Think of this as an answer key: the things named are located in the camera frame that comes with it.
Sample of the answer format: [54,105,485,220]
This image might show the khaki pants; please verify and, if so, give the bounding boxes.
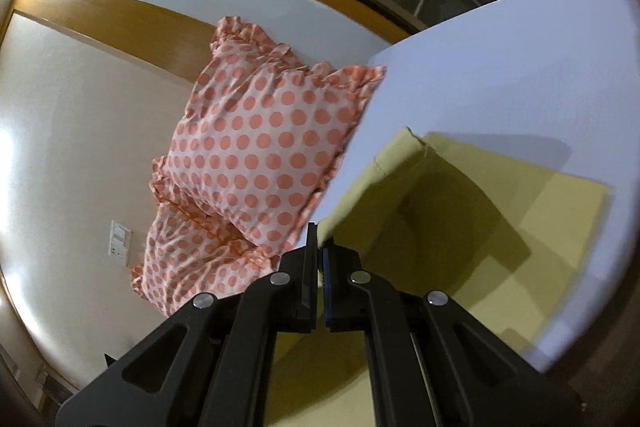
[261,126,614,427]

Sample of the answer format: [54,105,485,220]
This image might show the white wall switch plate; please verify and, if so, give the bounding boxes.
[108,221,132,267]

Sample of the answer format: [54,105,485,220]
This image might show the polka dot pillow front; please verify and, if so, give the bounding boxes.
[148,59,388,260]

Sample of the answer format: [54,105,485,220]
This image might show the white bed sheet mattress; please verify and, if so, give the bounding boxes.
[314,0,639,369]

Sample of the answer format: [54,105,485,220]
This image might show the polka dot pillow rear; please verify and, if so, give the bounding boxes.
[131,16,306,317]

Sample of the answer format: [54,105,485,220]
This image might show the polka dot pillow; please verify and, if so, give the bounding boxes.
[148,59,388,260]
[131,16,306,317]

